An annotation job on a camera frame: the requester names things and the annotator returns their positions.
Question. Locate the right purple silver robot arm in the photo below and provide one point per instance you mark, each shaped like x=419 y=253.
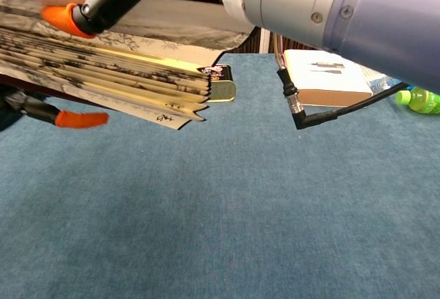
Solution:
x=343 y=3

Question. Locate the black rectangular food tin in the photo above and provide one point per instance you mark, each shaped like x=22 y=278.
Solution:
x=223 y=89

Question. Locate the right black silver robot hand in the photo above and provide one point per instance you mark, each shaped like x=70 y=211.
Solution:
x=110 y=0

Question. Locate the beige metal rail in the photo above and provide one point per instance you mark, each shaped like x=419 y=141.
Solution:
x=264 y=41

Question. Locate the blue felt table mat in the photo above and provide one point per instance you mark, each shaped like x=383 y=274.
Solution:
x=220 y=209

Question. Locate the green tea plastic bottle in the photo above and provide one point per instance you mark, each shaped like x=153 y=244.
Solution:
x=421 y=101

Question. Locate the clear water bottle blue label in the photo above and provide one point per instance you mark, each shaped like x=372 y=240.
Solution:
x=381 y=80

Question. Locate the white box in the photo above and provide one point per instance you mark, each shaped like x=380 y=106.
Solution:
x=326 y=79

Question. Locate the red ribbed paper folding fan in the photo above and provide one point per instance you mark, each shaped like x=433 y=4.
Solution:
x=103 y=72

